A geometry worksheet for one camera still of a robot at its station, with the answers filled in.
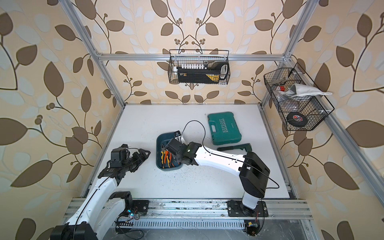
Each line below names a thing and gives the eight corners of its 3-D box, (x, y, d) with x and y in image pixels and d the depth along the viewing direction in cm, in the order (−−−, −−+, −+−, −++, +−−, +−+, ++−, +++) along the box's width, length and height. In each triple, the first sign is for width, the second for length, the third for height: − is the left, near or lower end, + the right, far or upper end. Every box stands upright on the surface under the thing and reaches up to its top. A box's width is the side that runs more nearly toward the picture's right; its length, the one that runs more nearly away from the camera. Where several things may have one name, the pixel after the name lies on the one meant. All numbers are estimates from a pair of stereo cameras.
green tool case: (213, 145, 98) (214, 141, 95) (206, 117, 114) (207, 113, 110) (241, 141, 100) (243, 137, 96) (231, 114, 116) (232, 110, 112)
